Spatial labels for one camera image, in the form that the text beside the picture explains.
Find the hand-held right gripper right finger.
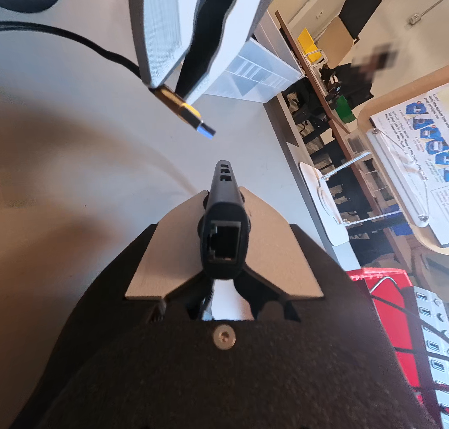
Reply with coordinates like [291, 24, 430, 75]
[236, 186, 325, 322]

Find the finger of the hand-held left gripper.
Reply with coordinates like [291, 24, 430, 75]
[128, 0, 188, 88]
[175, 0, 279, 102]

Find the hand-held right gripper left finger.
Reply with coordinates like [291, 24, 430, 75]
[124, 190, 215, 319]

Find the clear plastic bin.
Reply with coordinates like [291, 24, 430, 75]
[203, 37, 304, 103]

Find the black ethernet adapter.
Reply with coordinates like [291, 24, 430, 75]
[197, 160, 253, 321]

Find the black cable with orange plugs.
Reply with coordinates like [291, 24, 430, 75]
[0, 21, 217, 140]

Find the red open-front bin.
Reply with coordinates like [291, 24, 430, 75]
[345, 267, 449, 417]

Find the black usb hub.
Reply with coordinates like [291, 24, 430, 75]
[413, 286, 449, 417]

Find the yellow bin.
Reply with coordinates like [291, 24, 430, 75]
[297, 28, 323, 62]

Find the cardboard box with black flap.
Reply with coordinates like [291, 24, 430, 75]
[317, 0, 383, 68]

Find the black bag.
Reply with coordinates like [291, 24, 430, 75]
[319, 64, 372, 110]

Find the green plastic bin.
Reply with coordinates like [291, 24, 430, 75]
[335, 95, 356, 122]

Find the white document stand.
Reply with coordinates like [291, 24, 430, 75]
[319, 127, 430, 227]

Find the instruction sheet on stand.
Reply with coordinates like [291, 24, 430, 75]
[357, 66, 449, 256]

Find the instruction sheet with blue pictures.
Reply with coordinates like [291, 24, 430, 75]
[369, 83, 449, 245]

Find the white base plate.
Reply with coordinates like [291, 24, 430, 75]
[299, 162, 349, 247]

